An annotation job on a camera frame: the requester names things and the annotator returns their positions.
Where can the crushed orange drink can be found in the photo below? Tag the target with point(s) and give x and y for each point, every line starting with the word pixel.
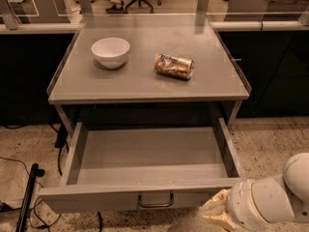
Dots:
pixel 174 66

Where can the grey background desk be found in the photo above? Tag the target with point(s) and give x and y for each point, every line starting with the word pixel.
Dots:
pixel 265 10

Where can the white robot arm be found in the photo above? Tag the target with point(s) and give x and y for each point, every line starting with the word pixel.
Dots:
pixel 296 178

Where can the dark metal drawer handle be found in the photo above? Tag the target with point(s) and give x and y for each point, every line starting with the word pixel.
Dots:
pixel 155 200

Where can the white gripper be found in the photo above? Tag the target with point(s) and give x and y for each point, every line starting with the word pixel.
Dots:
pixel 238 201

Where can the grey top drawer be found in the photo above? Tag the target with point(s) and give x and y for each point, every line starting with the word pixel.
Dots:
pixel 106 170

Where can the black pole on floor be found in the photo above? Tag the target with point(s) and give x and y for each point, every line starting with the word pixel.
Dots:
pixel 34 173

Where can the grey cabinet with top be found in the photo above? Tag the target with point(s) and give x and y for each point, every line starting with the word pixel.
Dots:
pixel 81 80

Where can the white ceramic bowl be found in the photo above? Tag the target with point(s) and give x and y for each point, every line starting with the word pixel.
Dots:
pixel 111 52

